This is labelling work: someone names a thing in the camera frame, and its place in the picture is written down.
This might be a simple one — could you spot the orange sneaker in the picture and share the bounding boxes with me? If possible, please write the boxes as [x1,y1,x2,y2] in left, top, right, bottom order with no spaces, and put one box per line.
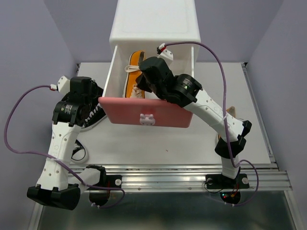
[123,50,145,99]
[215,106,237,142]

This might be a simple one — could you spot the pink-front drawer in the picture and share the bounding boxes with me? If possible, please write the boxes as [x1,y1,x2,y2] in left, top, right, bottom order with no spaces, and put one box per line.
[98,44,197,129]

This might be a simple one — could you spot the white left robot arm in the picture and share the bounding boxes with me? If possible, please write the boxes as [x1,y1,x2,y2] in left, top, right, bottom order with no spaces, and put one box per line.
[27,77,100,210]

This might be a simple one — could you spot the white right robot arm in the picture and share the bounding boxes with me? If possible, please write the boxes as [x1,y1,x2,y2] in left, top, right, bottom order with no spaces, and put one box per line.
[136,57,252,187]

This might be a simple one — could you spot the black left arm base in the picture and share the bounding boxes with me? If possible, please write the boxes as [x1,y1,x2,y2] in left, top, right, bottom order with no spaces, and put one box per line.
[87,174,125,208]

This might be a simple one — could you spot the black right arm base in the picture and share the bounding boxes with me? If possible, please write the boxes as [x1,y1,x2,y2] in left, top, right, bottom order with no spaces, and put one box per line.
[204,173,250,206]

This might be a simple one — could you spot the black sneaker near cabinet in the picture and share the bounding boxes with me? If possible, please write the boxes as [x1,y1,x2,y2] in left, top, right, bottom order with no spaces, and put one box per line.
[81,80,106,132]

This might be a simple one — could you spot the white shoe cabinet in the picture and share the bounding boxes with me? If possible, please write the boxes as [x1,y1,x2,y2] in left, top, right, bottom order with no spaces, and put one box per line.
[109,0,201,63]

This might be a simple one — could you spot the white bunny drawer knob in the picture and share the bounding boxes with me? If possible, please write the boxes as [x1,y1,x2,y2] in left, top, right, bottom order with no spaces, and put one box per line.
[139,114,155,126]

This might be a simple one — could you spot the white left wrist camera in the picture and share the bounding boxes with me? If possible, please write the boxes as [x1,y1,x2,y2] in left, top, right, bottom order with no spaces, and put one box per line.
[50,76,70,94]

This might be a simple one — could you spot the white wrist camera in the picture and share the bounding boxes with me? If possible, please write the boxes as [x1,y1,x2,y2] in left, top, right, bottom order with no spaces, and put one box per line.
[156,43,174,66]
[50,76,70,94]

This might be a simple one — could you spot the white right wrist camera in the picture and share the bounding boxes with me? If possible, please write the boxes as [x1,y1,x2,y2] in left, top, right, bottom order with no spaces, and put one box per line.
[156,43,174,66]

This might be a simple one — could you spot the black sneaker near rail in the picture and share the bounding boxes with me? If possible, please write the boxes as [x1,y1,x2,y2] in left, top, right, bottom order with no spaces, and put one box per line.
[71,140,89,164]

